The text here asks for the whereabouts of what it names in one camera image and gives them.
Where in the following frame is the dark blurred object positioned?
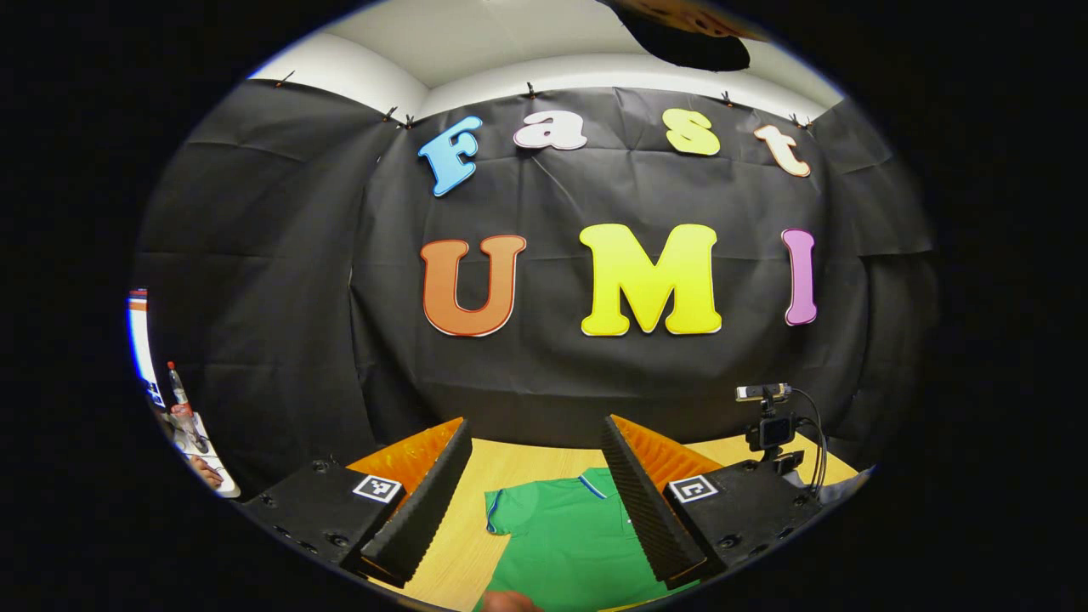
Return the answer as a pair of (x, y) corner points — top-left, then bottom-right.
(608, 0), (770, 73)

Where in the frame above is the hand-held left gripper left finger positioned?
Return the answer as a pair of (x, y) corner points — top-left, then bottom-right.
(242, 416), (474, 589)

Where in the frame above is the green T-shirt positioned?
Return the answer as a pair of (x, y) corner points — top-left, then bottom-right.
(472, 467), (702, 612)

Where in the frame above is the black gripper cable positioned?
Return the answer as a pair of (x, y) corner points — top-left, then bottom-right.
(789, 387), (828, 496)

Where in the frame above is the clear bottle with red cap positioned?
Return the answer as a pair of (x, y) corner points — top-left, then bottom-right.
(166, 361), (192, 417)

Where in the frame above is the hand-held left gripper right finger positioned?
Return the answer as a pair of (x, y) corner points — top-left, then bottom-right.
(600, 414), (824, 592)

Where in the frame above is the computer monitor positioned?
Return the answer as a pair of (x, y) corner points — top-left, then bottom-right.
(127, 289), (167, 409)

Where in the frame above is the black backdrop cloth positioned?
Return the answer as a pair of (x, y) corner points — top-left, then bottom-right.
(132, 81), (940, 498)

